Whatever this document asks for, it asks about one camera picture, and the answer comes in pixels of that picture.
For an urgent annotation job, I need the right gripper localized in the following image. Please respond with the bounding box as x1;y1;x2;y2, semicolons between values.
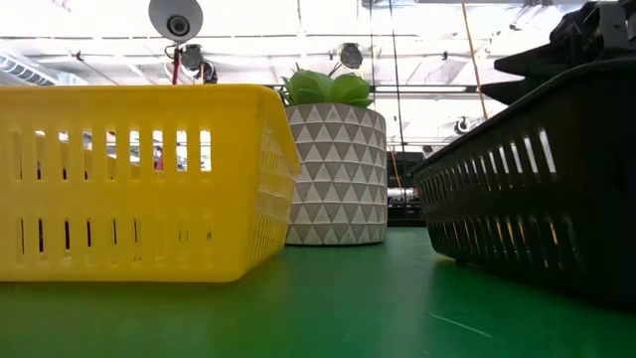
480;0;636;105

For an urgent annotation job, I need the black slotted plastic basket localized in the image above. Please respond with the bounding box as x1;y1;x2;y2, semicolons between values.
410;58;636;304

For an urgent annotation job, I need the white grey triangle-pattern pot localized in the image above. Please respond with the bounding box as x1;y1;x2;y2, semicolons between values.
284;102;389;247

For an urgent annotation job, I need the light green artificial succulent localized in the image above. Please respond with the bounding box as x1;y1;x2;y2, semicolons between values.
279;63;375;109

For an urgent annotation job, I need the yellow slotted plastic basket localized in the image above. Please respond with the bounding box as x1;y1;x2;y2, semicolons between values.
0;83;303;283

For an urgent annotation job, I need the orange hanging cable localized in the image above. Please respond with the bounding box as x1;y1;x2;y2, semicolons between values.
460;2;490;121

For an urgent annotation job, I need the black hanging cable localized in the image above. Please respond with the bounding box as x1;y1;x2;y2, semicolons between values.
388;0;406;150

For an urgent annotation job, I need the round grey hanging camera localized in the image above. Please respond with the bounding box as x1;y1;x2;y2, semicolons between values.
180;43;206;72
339;42;365;71

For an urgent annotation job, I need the red camera cable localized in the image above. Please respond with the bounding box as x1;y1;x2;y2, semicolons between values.
170;43;183;86

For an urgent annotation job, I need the white round overhead camera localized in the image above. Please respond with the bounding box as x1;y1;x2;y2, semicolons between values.
147;0;205;44

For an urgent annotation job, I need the ceiling ventilation duct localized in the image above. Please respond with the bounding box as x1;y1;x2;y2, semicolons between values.
0;51;57;88

